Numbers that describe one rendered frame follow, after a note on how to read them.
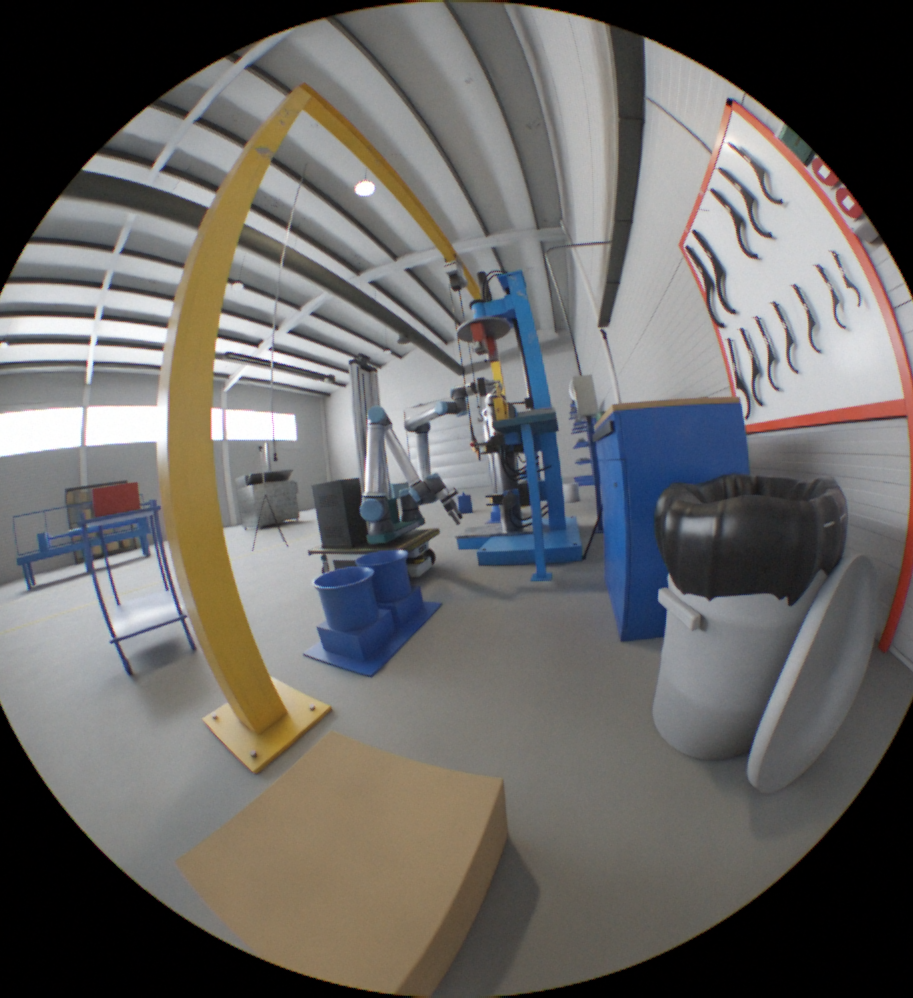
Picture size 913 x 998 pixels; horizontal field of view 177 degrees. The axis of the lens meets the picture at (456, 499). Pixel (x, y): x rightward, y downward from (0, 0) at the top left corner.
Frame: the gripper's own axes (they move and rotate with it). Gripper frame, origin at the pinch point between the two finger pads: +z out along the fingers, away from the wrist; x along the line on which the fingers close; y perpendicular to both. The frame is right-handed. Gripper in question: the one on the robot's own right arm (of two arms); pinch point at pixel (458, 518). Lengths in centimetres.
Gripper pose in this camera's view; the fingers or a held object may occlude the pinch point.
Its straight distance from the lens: 192.0
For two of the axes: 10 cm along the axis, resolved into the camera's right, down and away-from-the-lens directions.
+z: 5.3, 8.4, 1.1
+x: -1.5, 2.2, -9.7
